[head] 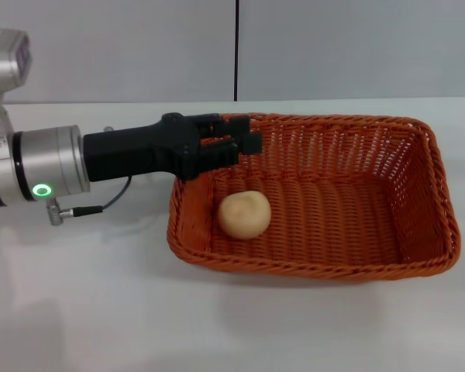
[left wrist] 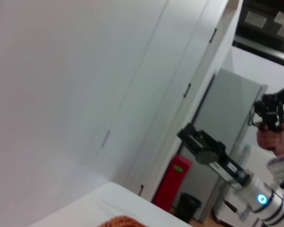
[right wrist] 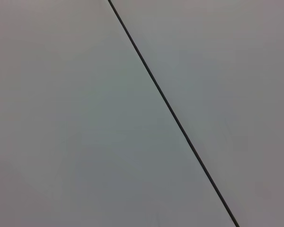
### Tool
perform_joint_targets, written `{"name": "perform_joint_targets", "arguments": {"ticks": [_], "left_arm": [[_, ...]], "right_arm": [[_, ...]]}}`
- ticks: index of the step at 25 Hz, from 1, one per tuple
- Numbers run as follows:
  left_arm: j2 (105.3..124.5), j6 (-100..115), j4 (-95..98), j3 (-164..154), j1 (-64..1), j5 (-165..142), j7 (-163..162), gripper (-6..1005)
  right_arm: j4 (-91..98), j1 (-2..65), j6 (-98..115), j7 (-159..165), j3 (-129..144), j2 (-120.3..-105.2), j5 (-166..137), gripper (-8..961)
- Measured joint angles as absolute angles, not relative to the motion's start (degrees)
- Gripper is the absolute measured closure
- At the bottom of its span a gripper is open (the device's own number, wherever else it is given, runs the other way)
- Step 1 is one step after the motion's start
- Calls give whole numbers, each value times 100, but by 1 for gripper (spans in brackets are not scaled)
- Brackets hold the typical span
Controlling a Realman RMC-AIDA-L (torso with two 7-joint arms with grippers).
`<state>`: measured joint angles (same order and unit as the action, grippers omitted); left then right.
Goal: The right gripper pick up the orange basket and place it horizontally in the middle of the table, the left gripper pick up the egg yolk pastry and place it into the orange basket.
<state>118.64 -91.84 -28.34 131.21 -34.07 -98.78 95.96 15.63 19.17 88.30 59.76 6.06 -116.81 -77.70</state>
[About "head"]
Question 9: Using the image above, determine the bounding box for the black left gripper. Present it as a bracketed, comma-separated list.
[82, 112, 264, 183]

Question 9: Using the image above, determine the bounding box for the round tan bread bun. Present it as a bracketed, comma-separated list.
[217, 190, 273, 239]

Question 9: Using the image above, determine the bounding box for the orange woven wicker basket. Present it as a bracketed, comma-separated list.
[166, 112, 461, 283]

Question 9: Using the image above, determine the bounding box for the black vertical wall strip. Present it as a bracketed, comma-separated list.
[232, 0, 242, 102]

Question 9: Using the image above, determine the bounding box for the thin cable with metal plug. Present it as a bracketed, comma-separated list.
[45, 175, 134, 226]

